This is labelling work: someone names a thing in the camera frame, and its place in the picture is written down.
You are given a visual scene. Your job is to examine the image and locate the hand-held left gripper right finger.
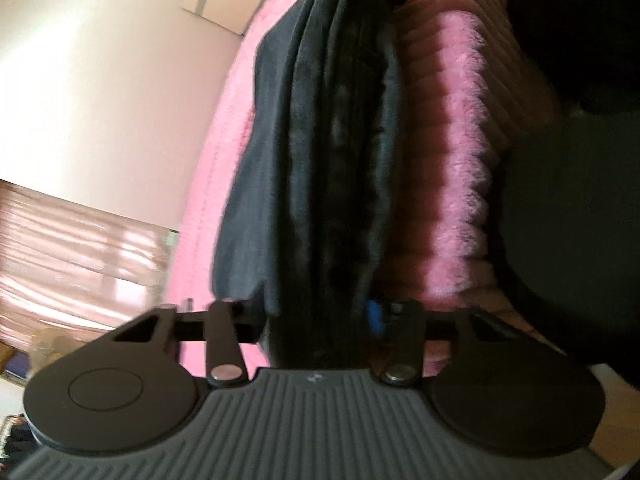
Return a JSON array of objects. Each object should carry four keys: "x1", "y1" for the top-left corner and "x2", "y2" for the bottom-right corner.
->
[{"x1": 367, "y1": 299, "x2": 506, "y2": 387}]

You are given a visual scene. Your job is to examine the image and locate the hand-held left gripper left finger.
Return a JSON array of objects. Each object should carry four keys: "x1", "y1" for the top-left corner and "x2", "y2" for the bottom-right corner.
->
[{"x1": 114, "y1": 285, "x2": 267, "y2": 387}]

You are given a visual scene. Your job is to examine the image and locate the dark denim pants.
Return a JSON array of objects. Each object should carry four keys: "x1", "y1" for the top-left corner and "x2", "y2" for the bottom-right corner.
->
[{"x1": 212, "y1": 0, "x2": 407, "y2": 370}]

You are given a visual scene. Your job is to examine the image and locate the black cloth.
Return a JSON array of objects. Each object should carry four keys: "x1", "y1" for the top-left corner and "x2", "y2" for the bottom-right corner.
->
[{"x1": 505, "y1": 0, "x2": 640, "y2": 117}]

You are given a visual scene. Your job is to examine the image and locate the pink curtain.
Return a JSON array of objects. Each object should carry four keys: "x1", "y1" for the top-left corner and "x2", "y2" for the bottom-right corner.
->
[{"x1": 0, "y1": 179, "x2": 180, "y2": 346}]

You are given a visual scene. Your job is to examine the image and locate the pink fluffy blanket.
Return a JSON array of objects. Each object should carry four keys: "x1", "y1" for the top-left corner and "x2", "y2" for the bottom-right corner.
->
[{"x1": 165, "y1": 0, "x2": 568, "y2": 378}]

